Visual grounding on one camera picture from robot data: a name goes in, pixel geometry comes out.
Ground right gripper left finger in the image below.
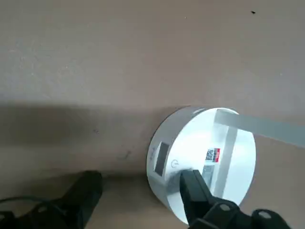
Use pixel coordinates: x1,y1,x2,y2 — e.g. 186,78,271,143
0,170,103,229

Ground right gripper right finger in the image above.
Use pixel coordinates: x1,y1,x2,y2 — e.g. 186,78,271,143
180,168,291,229

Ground white foldable desk lamp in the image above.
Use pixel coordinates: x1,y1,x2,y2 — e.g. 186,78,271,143
145,106,305,226

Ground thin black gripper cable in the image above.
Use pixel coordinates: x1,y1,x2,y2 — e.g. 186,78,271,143
0,195,64,212

